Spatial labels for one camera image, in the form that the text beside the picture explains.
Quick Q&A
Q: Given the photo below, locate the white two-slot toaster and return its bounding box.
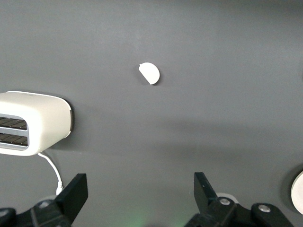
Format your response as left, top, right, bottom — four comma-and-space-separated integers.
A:
0, 91, 74, 157

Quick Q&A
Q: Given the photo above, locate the white toaster power cable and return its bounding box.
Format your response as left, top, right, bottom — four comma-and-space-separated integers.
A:
37, 152, 64, 196

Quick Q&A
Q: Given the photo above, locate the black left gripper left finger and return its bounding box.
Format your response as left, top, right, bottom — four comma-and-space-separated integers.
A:
30, 173, 89, 227

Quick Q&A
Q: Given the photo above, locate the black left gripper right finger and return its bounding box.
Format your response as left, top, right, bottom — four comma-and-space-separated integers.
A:
184, 172, 239, 227

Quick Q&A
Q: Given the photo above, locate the white round disc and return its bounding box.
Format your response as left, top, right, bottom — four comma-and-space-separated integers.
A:
138, 62, 161, 86

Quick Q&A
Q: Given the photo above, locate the round beige plate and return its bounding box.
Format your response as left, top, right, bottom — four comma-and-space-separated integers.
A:
290, 170, 303, 214

